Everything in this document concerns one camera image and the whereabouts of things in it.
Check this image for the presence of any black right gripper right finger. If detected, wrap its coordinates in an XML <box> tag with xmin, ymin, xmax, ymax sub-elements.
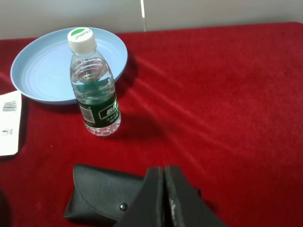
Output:
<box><xmin>165</xmin><ymin>166</ymin><xmax>226</xmax><ymax>227</ymax></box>

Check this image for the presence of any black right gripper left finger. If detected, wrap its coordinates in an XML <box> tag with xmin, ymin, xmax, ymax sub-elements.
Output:
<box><xmin>115</xmin><ymin>167</ymin><xmax>164</xmax><ymax>227</ymax></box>

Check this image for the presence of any red tablecloth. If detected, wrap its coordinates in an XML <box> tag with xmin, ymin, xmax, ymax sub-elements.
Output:
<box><xmin>0</xmin><ymin>22</ymin><xmax>303</xmax><ymax>227</ymax></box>

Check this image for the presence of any clear water bottle green label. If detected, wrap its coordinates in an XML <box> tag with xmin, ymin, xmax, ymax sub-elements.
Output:
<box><xmin>67</xmin><ymin>27</ymin><xmax>121</xmax><ymax>136</ymax></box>

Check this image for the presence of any white dried fruit pouch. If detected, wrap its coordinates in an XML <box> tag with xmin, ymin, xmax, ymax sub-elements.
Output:
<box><xmin>0</xmin><ymin>91</ymin><xmax>22</xmax><ymax>157</ymax></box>

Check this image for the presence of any light blue plate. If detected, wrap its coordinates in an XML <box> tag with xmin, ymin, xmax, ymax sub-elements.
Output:
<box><xmin>10</xmin><ymin>27</ymin><xmax>128</xmax><ymax>105</ymax></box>

